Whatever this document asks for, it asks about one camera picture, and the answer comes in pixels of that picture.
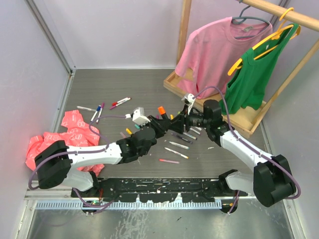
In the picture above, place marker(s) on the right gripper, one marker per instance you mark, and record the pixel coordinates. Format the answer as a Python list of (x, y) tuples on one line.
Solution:
[(177, 125)]

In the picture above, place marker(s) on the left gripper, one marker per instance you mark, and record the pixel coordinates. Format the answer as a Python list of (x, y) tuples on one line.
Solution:
[(160, 125)]

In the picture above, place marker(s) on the purple marker pen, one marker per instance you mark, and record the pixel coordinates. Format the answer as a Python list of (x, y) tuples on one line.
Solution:
[(182, 138)]

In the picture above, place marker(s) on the orange highlighter cap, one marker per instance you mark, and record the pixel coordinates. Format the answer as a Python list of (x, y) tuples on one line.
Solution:
[(161, 110)]

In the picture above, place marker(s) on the teal marker pen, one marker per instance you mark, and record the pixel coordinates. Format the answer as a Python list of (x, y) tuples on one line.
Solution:
[(179, 145)]

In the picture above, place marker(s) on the yellow marker pen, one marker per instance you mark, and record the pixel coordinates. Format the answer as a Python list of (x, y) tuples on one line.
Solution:
[(177, 153)]

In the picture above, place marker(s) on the light pink marker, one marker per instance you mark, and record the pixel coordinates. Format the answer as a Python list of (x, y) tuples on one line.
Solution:
[(169, 161)]

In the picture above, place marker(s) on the orange black highlighter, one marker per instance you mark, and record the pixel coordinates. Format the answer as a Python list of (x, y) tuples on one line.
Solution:
[(165, 118)]

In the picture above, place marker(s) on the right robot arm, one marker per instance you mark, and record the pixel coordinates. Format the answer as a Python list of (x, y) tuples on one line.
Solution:
[(271, 179)]

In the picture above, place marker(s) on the pink cap marker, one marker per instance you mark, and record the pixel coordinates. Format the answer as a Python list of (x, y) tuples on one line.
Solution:
[(112, 107)]

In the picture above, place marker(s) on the red cap marker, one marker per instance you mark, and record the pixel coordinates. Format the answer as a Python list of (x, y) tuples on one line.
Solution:
[(120, 101)]

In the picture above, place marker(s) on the purple cap white marker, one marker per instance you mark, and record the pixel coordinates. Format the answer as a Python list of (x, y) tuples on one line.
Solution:
[(100, 112)]

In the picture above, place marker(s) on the blue cap marker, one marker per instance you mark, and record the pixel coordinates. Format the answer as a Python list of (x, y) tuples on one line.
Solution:
[(95, 113)]

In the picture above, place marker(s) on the wooden clothes rack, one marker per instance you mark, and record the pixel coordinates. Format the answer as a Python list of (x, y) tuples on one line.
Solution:
[(246, 120)]

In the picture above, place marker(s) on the pink t-shirt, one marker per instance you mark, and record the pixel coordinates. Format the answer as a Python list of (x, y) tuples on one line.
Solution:
[(211, 51)]

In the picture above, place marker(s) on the green tank top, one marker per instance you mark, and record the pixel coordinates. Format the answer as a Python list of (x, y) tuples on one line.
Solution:
[(248, 85)]

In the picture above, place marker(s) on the white silver marker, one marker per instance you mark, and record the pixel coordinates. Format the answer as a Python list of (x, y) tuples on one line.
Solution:
[(85, 108)]

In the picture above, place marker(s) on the red crumpled plastic bag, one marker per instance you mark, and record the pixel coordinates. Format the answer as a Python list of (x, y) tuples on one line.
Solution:
[(78, 134)]

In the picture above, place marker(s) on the yellow hanger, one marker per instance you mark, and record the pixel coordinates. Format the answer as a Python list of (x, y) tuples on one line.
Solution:
[(274, 36)]

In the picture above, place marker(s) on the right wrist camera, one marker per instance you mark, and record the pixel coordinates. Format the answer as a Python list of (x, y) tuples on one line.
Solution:
[(189, 100)]

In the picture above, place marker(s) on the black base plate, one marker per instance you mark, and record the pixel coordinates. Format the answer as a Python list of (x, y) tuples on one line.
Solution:
[(158, 190)]

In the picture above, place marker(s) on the cable duct rail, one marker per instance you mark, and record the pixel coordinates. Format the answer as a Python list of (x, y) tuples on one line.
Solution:
[(176, 205)]

